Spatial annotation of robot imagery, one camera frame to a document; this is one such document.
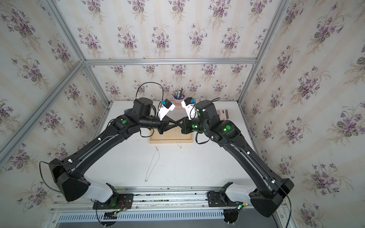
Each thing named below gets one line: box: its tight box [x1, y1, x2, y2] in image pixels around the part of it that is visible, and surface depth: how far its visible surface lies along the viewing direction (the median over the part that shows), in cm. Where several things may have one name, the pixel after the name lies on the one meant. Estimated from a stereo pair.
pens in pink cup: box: [171, 85, 187, 100], surface depth 113 cm
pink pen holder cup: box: [172, 95, 186, 109], surface depth 112 cm
